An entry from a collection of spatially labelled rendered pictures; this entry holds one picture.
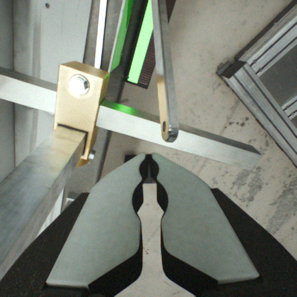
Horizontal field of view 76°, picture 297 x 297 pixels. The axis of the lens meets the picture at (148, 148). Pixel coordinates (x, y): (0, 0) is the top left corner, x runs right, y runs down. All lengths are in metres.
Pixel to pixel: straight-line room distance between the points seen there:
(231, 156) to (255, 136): 1.07
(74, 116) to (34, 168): 0.09
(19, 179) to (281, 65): 1.00
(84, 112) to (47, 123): 0.30
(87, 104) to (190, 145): 0.15
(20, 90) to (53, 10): 0.24
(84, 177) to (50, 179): 0.31
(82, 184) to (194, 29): 0.88
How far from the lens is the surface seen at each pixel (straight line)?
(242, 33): 1.17
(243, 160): 0.32
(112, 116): 0.25
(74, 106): 0.25
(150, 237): 1.85
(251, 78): 0.98
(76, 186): 0.52
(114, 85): 0.38
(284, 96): 1.09
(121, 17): 0.27
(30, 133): 0.58
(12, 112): 0.57
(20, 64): 0.53
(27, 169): 0.19
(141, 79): 0.37
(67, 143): 0.23
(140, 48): 0.37
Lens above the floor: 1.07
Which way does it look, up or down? 61 degrees down
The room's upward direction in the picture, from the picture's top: 178 degrees clockwise
